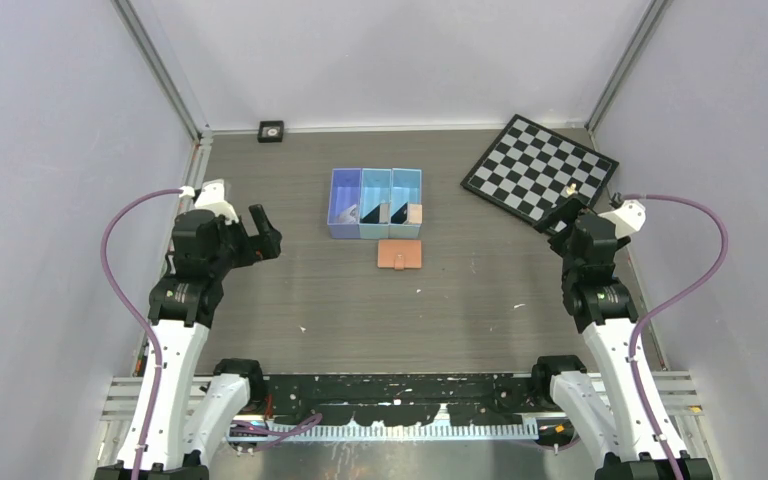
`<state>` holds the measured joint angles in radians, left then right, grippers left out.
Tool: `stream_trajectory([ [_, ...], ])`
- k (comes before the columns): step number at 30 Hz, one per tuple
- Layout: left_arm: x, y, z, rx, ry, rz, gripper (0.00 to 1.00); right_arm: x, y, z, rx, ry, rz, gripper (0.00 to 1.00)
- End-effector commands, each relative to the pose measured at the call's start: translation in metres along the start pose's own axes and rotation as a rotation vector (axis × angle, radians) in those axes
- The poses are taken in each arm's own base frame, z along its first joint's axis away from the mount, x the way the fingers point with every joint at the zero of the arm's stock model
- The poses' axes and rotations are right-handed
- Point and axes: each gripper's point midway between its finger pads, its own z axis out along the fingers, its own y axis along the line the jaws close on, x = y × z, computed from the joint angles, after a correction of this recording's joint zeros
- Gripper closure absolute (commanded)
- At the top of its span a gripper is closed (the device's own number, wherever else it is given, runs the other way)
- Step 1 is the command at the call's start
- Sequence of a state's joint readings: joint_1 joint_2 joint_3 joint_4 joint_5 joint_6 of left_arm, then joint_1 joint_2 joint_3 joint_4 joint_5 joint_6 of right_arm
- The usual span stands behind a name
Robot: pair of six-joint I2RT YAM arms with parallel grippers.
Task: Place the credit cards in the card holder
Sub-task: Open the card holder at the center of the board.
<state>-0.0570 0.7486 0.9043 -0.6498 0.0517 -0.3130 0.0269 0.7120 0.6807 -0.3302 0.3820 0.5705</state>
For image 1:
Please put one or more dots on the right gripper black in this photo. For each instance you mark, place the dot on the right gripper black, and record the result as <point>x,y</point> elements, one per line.
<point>567,212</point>

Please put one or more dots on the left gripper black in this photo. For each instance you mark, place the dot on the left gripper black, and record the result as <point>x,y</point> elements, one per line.
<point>262,246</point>

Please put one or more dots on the brown leather card holder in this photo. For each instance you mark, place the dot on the brown leather card holder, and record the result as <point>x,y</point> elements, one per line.
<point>399,254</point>

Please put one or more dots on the black credit card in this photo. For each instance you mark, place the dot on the black credit card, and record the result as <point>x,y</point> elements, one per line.
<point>400,215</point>

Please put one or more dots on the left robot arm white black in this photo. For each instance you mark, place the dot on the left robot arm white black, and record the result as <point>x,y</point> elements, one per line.
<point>169,439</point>

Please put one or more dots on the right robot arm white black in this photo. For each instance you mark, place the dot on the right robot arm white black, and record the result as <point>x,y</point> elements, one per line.
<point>626,429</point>

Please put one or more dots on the silver card purple bin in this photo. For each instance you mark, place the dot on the silver card purple bin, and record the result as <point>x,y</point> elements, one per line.
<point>349,215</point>

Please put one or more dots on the black card middle bin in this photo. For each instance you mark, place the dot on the black card middle bin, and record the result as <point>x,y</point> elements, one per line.
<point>378,215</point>

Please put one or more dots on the tan card right bin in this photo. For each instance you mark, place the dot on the tan card right bin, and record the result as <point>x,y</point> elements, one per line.
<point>414,214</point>

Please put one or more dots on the black white chessboard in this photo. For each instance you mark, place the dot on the black white chessboard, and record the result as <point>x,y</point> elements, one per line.
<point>528,169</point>

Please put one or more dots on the purple plastic bin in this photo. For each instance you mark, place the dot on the purple plastic bin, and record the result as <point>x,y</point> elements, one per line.
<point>344,191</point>

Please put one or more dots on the small black square device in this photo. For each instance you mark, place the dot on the small black square device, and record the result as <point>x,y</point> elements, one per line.
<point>271,131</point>

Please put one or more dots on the middle light blue bin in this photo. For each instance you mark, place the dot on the middle light blue bin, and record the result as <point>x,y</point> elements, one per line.
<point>375,189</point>

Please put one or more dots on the light blue bin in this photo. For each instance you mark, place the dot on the light blue bin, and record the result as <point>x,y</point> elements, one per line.
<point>406,187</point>
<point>375,189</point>

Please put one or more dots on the right light blue bin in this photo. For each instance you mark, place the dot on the right light blue bin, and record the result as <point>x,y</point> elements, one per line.
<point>406,187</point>

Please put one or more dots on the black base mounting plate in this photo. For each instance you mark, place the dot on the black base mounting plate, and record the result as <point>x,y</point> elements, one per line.
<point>402,400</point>

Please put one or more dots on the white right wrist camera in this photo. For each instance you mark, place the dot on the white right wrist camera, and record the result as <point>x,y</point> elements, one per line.
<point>628,219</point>

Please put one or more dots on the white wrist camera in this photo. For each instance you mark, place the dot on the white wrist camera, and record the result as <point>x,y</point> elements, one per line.
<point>213,197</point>
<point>628,219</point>

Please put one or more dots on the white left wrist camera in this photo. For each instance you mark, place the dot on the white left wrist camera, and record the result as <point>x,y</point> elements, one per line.
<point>213,197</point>

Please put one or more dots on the aluminium rail frame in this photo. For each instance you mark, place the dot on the aluminium rail frame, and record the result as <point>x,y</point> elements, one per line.
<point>676,389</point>

